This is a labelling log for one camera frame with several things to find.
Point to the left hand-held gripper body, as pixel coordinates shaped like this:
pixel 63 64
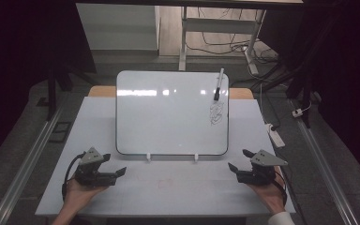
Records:
pixel 90 175

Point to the white whiteboard foot clip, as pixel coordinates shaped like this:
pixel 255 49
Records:
pixel 196 157
pixel 149 157

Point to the wooden table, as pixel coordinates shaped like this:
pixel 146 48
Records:
pixel 102 91

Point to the metal floor rail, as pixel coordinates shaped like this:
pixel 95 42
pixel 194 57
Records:
pixel 28 165
pixel 326 168

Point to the white marker with black cap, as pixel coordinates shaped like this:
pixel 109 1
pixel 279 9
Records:
pixel 219 83

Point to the white desk frame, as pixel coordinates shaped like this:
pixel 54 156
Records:
pixel 218 25

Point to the white dry-erase whiteboard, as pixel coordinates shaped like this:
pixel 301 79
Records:
pixel 168 122

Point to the white power strip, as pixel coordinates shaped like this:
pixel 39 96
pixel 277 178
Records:
pixel 275 136

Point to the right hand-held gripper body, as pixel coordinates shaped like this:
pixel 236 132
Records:
pixel 262 173

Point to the person's right hand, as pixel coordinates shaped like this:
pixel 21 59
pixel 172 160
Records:
pixel 273 195

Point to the person's left hand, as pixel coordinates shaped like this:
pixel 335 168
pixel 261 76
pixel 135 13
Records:
pixel 78 195

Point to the white table cover sheet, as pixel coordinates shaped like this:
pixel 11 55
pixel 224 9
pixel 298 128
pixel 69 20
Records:
pixel 168 190

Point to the black metal stand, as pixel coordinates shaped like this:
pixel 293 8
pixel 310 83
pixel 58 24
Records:
pixel 52 93
pixel 306 93

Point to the white plug adapter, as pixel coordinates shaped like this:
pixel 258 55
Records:
pixel 297 112

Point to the black floor frame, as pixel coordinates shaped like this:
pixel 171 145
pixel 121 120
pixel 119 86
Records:
pixel 55 135

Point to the white cabinet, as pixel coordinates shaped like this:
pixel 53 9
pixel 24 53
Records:
pixel 118 28

